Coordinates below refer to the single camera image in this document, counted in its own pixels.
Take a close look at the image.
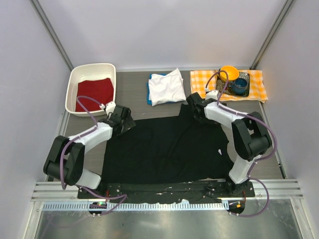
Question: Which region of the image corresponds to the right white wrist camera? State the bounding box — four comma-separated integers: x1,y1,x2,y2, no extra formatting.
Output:
205,88,220,100

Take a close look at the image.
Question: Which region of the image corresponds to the blue mug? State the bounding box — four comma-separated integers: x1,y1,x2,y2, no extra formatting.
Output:
230,78,248,95

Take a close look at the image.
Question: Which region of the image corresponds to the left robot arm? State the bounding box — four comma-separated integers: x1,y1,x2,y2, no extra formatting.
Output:
43,106,136,199

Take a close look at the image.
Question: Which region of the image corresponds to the blue t shirt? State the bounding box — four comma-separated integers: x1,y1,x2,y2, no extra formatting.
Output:
146,73,185,107

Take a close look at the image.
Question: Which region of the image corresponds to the orange bowl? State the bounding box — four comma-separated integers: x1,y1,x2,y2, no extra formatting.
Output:
219,66,239,82

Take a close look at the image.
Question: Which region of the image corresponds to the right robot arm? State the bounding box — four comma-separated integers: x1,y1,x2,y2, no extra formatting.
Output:
186,93,277,197

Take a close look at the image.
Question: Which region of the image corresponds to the black t shirt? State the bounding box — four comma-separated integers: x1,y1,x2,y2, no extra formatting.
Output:
102,105,234,184

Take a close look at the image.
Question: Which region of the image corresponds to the white plastic tub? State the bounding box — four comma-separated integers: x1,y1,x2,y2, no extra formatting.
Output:
65,63,116,117

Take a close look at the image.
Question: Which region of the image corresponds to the slotted cable duct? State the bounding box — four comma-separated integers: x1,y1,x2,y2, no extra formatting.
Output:
42,200,229,212

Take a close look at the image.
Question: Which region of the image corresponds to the orange checkered cloth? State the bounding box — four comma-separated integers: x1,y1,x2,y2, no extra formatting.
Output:
190,70,268,103

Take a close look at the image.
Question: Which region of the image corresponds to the white t shirt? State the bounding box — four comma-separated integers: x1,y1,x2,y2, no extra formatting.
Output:
148,67,186,106

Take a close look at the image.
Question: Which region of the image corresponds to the red t shirt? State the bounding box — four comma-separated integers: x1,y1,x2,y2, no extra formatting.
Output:
76,78,114,112

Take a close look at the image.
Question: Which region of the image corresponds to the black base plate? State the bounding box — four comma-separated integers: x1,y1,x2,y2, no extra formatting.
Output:
77,180,256,204

